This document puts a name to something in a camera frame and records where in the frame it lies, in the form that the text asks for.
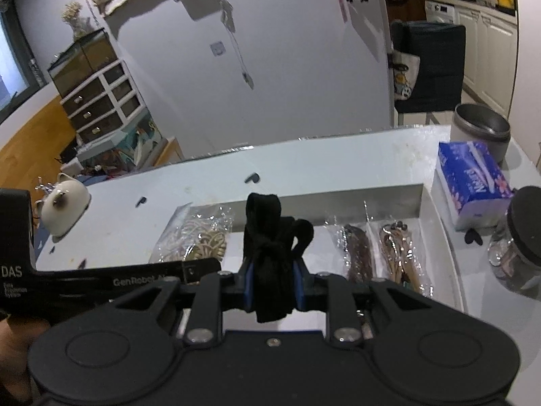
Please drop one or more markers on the dark chair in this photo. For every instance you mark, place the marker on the dark chair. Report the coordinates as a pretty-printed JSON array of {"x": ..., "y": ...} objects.
[{"x": 435, "y": 67}]

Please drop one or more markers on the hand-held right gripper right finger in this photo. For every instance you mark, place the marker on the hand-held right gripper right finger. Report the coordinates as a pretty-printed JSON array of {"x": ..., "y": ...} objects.
[{"x": 301, "y": 283}]

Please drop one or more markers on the printed tote bag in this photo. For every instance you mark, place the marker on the printed tote bag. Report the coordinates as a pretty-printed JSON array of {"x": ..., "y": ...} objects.
[{"x": 403, "y": 78}]

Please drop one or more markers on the person's left hand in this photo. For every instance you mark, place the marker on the person's left hand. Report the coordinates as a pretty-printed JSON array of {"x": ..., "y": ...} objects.
[{"x": 19, "y": 334}]

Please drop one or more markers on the wall outlet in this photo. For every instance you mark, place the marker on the wall outlet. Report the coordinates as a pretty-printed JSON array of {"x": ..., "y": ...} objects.
[{"x": 217, "y": 48}]

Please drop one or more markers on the clear bag dark brown accessory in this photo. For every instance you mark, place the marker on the clear bag dark brown accessory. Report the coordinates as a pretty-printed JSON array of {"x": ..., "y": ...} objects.
[{"x": 359, "y": 253}]

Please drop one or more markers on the glass jar black lid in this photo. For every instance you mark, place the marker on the glass jar black lid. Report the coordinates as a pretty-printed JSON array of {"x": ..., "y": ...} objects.
[{"x": 520, "y": 245}]

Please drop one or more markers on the blue tissue pack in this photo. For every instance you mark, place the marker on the blue tissue pack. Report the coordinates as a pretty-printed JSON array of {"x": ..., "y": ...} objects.
[{"x": 469, "y": 186}]

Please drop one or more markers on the pale coral ornament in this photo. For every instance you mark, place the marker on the pale coral ornament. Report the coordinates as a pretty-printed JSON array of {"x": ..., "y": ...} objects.
[{"x": 75, "y": 15}]

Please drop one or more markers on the grey metal pot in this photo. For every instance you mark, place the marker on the grey metal pot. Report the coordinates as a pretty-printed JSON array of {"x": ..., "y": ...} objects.
[{"x": 482, "y": 133}]

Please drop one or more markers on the white plastic drawer unit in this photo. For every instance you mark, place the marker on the white plastic drawer unit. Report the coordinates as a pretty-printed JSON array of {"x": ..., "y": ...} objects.
[{"x": 105, "y": 101}]

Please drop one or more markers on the shallow white tray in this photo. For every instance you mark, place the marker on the shallow white tray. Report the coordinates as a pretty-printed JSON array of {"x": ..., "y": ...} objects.
[{"x": 329, "y": 203}]

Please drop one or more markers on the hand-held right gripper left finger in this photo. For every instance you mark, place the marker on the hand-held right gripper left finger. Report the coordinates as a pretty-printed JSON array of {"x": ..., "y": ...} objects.
[{"x": 249, "y": 283}]

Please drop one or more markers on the clear bag tan accessories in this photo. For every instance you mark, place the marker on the clear bag tan accessories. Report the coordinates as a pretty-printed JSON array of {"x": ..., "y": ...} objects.
[{"x": 395, "y": 253}]

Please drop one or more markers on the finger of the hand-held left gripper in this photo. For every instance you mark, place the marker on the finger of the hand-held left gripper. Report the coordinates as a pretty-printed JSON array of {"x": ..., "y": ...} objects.
[{"x": 200, "y": 268}]

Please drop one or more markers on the black cloth band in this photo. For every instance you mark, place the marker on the black cloth band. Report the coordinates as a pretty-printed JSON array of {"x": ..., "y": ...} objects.
[{"x": 268, "y": 241}]

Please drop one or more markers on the white kitchen cabinets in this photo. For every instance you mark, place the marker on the white kitchen cabinets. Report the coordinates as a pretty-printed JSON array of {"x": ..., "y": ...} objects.
[{"x": 486, "y": 50}]

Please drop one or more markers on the glass tank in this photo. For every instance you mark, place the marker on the glass tank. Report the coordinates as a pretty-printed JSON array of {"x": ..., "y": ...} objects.
[{"x": 84, "y": 63}]

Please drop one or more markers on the white washing machine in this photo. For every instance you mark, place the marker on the white washing machine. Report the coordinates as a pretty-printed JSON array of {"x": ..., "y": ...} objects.
[{"x": 439, "y": 10}]

